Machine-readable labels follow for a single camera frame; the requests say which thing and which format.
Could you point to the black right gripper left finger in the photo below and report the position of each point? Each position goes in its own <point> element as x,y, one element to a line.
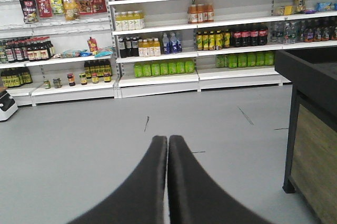
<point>139,199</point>

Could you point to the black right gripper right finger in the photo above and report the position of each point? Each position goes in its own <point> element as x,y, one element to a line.
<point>194,197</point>

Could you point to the black wooden display stand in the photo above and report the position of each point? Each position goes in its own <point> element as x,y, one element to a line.
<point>310,166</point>

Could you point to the white store shelving unit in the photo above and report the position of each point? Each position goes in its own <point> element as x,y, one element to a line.
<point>145,19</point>

